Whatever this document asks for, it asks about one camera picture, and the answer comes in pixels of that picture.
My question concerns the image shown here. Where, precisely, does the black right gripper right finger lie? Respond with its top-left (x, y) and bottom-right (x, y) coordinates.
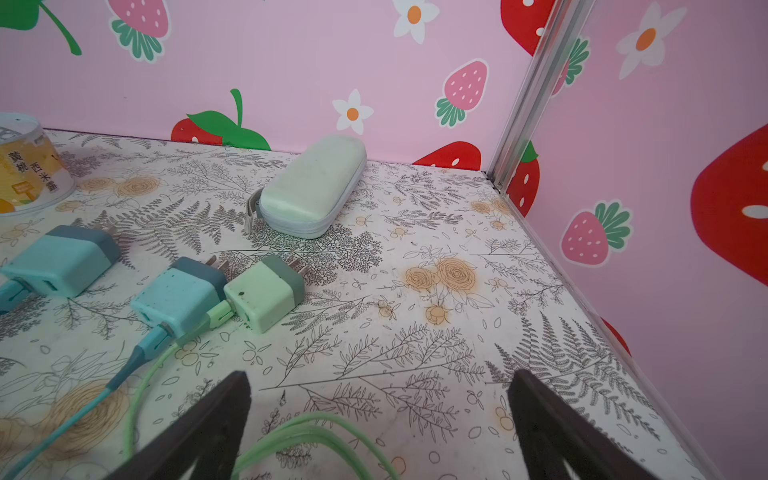
top-left (507, 369), bottom-right (654, 480)

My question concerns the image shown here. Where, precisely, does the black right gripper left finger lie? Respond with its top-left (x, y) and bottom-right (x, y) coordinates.
top-left (109, 371), bottom-right (251, 480)

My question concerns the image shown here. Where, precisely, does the teal charging cable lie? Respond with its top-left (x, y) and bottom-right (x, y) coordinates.
top-left (0, 326), bottom-right (175, 480)

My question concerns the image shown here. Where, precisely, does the light green charging cable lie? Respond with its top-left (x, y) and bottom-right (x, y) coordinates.
top-left (122, 299), bottom-right (400, 480)

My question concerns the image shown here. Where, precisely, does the teal charger plug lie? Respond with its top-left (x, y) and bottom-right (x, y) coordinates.
top-left (1, 225), bottom-right (121, 314)
top-left (131, 257), bottom-right (228, 339)

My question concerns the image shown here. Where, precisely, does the light green charger plug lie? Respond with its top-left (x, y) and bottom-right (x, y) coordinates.
top-left (224, 255), bottom-right (305, 334)

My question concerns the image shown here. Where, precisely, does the pale green glasses case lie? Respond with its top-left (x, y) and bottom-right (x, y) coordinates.
top-left (244, 135), bottom-right (367, 239)

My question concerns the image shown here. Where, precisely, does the yellow labelled food can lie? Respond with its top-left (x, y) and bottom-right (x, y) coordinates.
top-left (1, 112), bottom-right (76, 216)

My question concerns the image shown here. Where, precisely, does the silver aluminium corner post right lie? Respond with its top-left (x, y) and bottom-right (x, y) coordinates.
top-left (487, 1), bottom-right (594, 193)

